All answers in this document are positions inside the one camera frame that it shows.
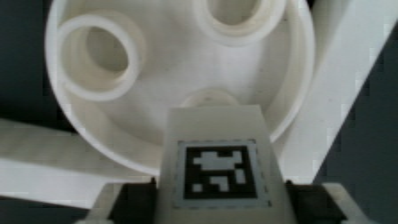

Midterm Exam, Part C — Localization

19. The white round stool seat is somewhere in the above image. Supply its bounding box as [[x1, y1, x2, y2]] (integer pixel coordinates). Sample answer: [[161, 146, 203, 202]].
[[45, 0, 315, 175]]

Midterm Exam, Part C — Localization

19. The white stool leg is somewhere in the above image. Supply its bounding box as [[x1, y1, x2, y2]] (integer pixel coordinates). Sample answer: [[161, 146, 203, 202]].
[[155, 87, 299, 224]]

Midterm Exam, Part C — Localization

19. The white front fence rail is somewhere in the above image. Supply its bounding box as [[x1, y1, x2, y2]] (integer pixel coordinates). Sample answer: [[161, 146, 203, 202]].
[[0, 118, 152, 208]]

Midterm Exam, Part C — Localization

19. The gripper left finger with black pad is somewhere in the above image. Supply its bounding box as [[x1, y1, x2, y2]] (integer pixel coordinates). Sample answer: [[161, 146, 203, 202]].
[[73, 178, 159, 224]]

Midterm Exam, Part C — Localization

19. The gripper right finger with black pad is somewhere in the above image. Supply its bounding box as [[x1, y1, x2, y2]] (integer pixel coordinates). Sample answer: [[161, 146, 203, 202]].
[[285, 179, 372, 224]]

